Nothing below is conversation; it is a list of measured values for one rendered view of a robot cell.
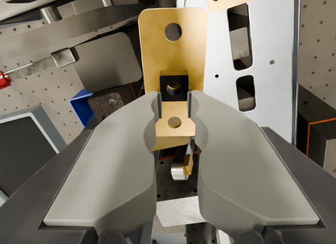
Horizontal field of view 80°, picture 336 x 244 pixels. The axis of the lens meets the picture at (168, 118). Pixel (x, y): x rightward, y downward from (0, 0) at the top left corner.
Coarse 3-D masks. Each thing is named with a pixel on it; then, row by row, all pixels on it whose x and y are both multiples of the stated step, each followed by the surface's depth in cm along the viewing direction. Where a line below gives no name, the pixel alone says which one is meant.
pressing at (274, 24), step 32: (192, 0) 31; (256, 0) 30; (288, 0) 30; (224, 32) 33; (256, 32) 32; (288, 32) 32; (224, 64) 35; (256, 64) 35; (288, 64) 35; (224, 96) 38; (256, 96) 38; (288, 96) 38; (288, 128) 41
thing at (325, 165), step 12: (300, 96) 54; (312, 96) 52; (300, 108) 50; (312, 108) 48; (324, 108) 47; (300, 120) 48; (312, 120) 45; (324, 120) 43; (300, 132) 50; (312, 132) 43; (324, 132) 40; (300, 144) 51; (312, 144) 44; (324, 144) 40; (312, 156) 45; (324, 156) 41; (324, 168) 42
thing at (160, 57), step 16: (144, 16) 11; (160, 16) 11; (176, 16) 11; (192, 16) 11; (144, 32) 11; (160, 32) 11; (192, 32) 11; (144, 48) 12; (160, 48) 12; (176, 48) 12; (192, 48) 12; (144, 64) 12; (160, 64) 12; (176, 64) 12; (192, 64) 12; (144, 80) 13; (160, 80) 12; (176, 80) 12; (192, 80) 13; (176, 96) 12; (176, 112) 14; (160, 128) 15; (176, 128) 15; (192, 128) 15
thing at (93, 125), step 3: (93, 117) 53; (90, 120) 52; (93, 120) 51; (96, 120) 51; (87, 123) 50; (90, 123) 50; (93, 123) 49; (96, 123) 49; (87, 126) 49; (90, 126) 48; (93, 126) 48; (84, 129) 48
